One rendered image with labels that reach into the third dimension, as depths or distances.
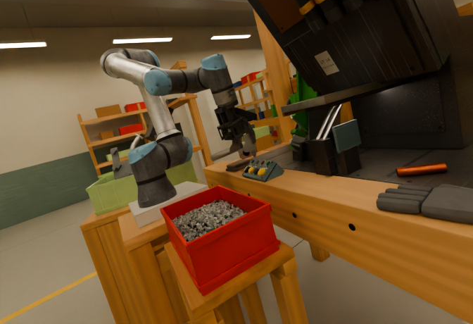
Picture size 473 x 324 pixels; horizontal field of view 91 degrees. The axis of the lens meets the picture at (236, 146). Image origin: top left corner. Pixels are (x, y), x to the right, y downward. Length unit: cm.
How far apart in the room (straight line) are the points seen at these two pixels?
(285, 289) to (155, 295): 48
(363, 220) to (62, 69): 786
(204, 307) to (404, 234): 39
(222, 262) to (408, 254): 34
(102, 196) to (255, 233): 116
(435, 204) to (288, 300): 39
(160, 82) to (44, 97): 718
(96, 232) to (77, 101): 646
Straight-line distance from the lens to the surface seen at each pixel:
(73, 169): 766
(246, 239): 57
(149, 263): 92
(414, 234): 50
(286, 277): 64
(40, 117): 777
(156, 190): 95
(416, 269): 54
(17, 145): 777
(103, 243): 157
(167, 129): 104
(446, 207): 49
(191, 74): 80
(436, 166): 68
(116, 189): 156
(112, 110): 726
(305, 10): 65
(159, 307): 99
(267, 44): 161
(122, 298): 171
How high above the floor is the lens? 114
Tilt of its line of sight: 7 degrees down
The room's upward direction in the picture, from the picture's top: 15 degrees counter-clockwise
